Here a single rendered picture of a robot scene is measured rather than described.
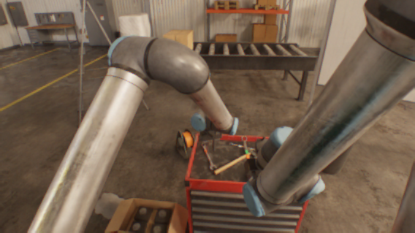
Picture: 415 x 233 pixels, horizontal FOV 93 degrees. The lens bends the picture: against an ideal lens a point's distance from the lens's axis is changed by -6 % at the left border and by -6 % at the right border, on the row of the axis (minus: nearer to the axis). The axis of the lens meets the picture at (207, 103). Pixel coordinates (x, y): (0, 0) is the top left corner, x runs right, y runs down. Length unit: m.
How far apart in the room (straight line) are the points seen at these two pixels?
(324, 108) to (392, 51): 0.11
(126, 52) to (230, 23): 8.37
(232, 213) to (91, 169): 1.04
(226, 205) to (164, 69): 1.02
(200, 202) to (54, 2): 10.87
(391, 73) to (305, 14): 9.03
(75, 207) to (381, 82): 0.58
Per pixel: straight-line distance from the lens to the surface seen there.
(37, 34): 11.41
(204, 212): 1.48
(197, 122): 1.06
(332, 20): 3.17
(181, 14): 9.07
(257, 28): 7.86
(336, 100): 0.32
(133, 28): 7.38
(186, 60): 0.54
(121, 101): 0.55
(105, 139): 0.54
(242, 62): 4.04
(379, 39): 0.29
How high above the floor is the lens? 1.89
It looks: 27 degrees down
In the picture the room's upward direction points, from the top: straight up
